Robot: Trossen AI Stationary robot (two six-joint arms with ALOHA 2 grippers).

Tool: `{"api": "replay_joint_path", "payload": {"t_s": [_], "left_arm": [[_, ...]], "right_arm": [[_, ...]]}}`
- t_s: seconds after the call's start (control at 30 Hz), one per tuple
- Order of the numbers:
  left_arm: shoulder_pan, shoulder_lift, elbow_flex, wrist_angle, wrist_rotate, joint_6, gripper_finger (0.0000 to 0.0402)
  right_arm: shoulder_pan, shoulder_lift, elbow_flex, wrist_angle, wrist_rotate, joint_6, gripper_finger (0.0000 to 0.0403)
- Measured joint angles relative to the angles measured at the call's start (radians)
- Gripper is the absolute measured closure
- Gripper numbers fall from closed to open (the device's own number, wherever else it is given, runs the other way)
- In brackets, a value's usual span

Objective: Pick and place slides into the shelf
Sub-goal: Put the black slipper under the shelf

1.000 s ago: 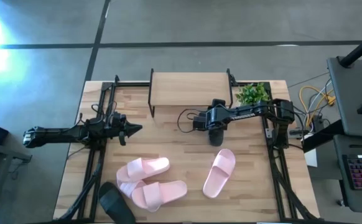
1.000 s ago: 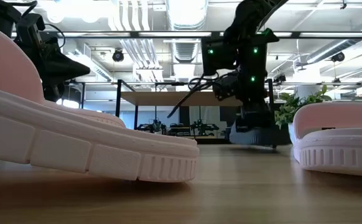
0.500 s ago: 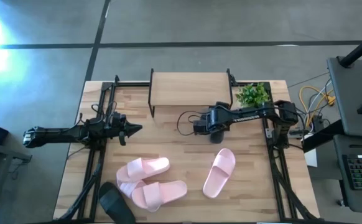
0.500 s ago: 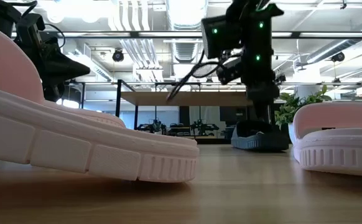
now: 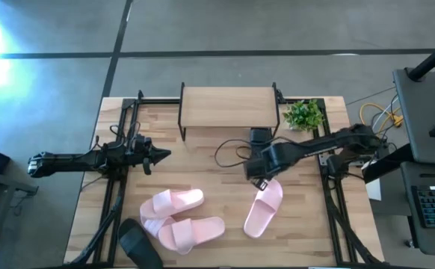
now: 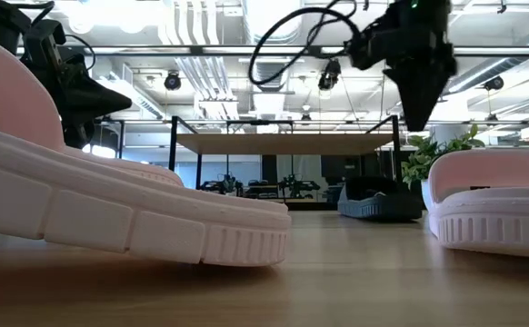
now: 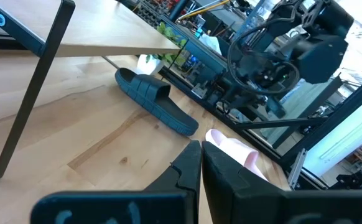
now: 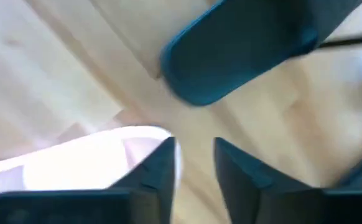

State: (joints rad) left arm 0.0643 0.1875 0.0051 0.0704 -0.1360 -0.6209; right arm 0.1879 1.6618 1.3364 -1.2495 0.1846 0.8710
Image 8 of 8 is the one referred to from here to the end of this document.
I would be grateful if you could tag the pink slide sandal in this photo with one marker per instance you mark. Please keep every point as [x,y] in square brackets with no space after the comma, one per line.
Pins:
[75,161]

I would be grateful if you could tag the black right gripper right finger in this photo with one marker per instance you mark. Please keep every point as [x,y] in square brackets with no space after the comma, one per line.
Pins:
[240,180]

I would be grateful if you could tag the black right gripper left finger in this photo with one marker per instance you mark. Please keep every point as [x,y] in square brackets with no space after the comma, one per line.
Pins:
[156,180]

